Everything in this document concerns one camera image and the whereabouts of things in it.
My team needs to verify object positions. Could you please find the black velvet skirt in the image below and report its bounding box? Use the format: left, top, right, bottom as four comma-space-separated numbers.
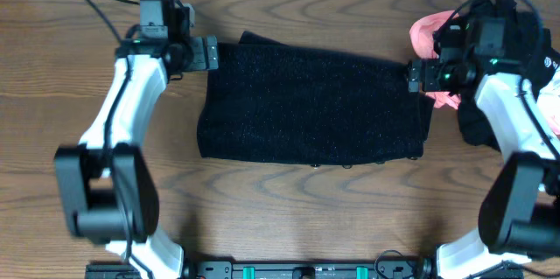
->
197, 31, 434, 166

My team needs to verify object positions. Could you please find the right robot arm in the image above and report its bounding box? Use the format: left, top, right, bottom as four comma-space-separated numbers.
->
409, 11, 559, 278

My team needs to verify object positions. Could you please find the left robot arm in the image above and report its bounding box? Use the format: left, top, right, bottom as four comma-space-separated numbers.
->
54, 0, 219, 278

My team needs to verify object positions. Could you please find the pink garment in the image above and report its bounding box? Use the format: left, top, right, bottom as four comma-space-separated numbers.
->
409, 10, 559, 136

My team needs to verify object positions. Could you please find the black t-shirt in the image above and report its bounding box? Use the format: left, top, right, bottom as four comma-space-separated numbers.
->
458, 0, 559, 150

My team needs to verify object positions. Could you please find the right black camera cable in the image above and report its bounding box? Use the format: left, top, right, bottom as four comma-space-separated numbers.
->
437, 0, 560, 162

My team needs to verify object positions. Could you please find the black camera cable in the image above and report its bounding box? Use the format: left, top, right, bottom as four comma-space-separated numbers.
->
72, 0, 154, 279
437, 0, 560, 162

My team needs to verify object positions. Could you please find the left black camera cable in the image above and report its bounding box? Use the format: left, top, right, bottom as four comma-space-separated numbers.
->
72, 0, 154, 279

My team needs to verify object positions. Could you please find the black mounting rail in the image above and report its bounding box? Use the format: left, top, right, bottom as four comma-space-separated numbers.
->
84, 254, 524, 279

